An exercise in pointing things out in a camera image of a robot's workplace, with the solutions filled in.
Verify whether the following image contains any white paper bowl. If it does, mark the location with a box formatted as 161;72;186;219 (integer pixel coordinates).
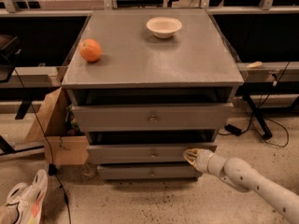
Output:
147;17;182;39

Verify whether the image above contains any small yellow foam piece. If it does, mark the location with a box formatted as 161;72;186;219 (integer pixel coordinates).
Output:
247;61;263;69

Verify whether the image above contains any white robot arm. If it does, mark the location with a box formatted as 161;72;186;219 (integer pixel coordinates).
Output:
183;148;299;224

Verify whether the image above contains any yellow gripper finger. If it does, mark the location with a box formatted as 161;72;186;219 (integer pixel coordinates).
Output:
185;157;197;168
183;148;202;158

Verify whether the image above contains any black cable on left floor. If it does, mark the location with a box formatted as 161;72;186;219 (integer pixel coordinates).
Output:
0;53;72;224

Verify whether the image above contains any grey drawer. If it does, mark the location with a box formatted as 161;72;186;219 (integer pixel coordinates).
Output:
87;131;217;164
97;162;202;180
72;103;233;132

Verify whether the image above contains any grey wooden drawer cabinet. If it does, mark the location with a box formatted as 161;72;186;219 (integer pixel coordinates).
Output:
61;8;245;182

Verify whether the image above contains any brown cardboard box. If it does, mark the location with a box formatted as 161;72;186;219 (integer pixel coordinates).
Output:
24;88;89;165

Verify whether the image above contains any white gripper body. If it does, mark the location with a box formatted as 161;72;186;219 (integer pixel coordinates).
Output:
195;149;226;175

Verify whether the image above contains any black power adapter with cable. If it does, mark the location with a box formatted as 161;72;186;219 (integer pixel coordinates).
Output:
221;63;290;148

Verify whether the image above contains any grey bottom drawer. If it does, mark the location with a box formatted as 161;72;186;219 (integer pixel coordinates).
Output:
97;162;202;180

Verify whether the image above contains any orange fruit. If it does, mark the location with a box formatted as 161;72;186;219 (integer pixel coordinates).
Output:
79;38;102;62

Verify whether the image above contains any white sneaker with orange accents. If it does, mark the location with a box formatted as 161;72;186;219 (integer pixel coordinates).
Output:
0;169;48;224

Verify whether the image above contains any grey top drawer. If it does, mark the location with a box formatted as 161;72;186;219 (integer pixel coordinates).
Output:
72;103;233;132

